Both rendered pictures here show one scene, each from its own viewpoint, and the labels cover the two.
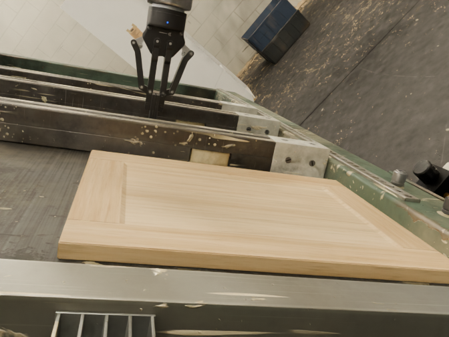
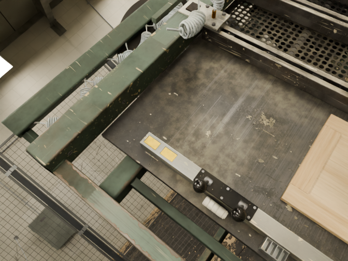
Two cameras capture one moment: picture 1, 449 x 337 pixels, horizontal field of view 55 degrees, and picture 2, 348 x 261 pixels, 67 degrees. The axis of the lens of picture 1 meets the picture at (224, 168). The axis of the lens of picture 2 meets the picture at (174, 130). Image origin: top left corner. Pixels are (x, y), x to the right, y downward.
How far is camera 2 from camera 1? 64 cm
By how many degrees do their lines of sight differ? 62
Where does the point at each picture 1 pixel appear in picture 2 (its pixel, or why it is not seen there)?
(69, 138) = (324, 97)
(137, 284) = (290, 242)
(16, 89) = (321, 22)
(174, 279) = (302, 246)
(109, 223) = (303, 192)
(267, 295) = not seen: outside the picture
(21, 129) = (304, 86)
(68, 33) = not seen: outside the picture
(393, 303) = not seen: outside the picture
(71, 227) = (289, 189)
